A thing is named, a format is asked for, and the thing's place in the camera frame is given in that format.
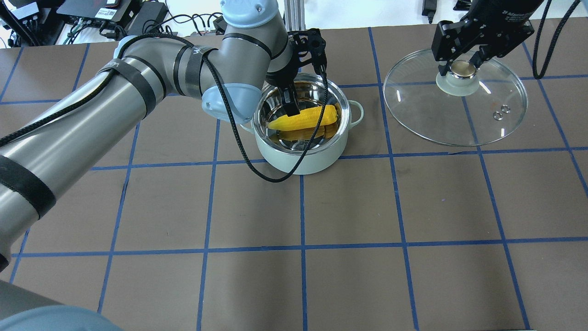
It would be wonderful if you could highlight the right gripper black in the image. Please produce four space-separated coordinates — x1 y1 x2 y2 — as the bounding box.
431 0 536 77

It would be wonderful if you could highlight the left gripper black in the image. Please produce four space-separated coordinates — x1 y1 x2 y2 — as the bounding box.
265 28 327 116

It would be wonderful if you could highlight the yellow corn cob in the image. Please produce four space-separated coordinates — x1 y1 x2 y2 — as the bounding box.
266 105 339 131

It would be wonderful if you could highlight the glass pot lid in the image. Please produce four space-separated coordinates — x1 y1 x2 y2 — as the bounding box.
384 49 529 147

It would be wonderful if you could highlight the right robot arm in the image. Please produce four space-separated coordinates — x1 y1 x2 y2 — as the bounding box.
431 0 542 76

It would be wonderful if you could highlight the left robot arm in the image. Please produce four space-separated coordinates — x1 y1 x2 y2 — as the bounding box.
1 0 327 270

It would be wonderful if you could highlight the white electric pot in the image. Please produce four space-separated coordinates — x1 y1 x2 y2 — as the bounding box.
243 73 365 175

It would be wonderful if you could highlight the brown grid table mat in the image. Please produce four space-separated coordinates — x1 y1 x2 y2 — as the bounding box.
1 17 587 331

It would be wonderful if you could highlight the black power brick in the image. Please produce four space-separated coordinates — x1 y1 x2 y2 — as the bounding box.
126 1 168 35

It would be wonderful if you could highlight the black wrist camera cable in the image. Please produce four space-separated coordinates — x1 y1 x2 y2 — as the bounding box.
0 33 329 183

